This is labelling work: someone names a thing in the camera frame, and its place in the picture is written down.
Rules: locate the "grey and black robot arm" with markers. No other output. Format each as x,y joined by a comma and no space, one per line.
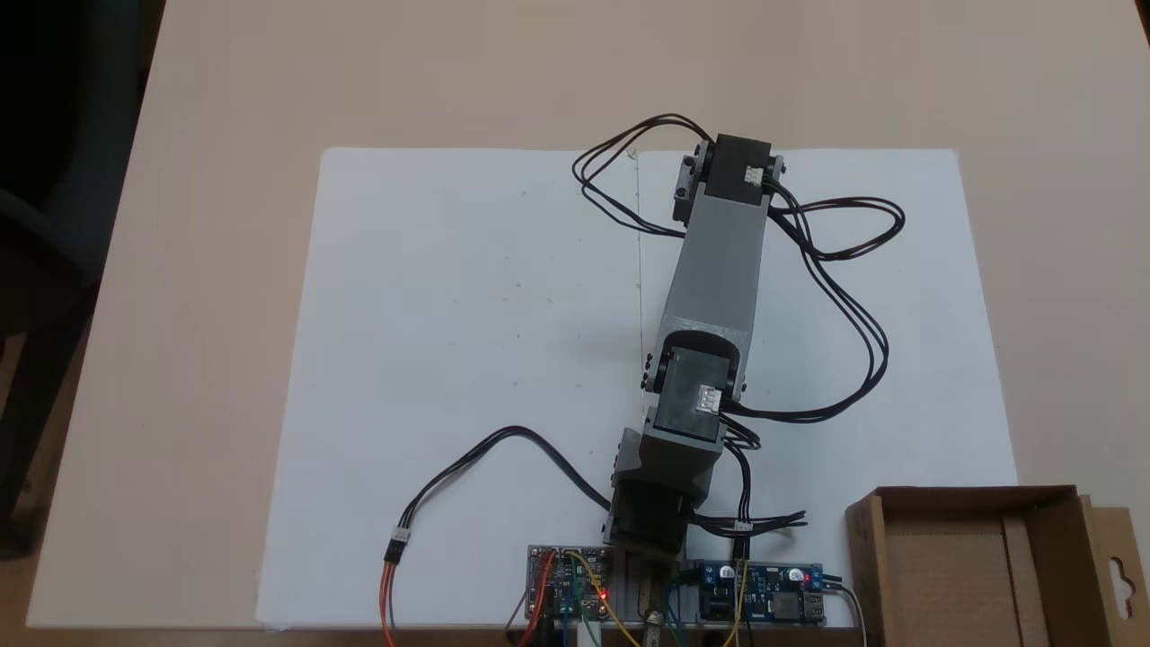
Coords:
714,270

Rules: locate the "white paper sheet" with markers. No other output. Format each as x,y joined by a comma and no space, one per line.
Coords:
934,314
449,314

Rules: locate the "grey motor controller board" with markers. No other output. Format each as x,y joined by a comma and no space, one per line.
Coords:
566,584

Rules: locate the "blue power converter board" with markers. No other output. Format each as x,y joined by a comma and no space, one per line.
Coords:
764,593

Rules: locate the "brown cardboard box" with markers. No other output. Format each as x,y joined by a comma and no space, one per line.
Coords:
952,575

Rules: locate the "black camera stand clamp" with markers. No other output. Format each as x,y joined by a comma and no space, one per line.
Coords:
649,593

